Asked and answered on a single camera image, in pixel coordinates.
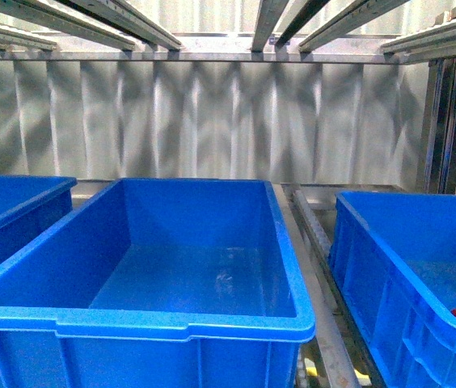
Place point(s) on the blue bin with buttons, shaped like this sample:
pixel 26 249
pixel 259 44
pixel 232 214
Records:
pixel 29 205

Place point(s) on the blue bin beyond target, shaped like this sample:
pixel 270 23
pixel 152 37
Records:
pixel 394 262

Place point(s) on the metal divider rail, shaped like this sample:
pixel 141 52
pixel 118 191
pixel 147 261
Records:
pixel 333 357

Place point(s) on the blue empty target bin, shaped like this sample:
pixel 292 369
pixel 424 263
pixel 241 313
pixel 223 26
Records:
pixel 158 283

